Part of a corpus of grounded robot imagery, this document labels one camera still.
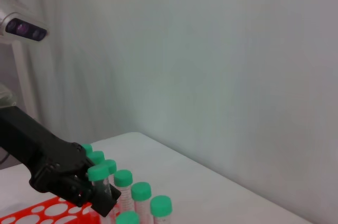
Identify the white vertical post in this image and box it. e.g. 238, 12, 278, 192
10, 39, 37, 123

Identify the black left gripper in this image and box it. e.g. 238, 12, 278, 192
0, 106, 122, 218

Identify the grey camera on arm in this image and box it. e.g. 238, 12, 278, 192
0, 12, 50, 43

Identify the orange plastic test tube rack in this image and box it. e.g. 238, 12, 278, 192
0, 196, 117, 224

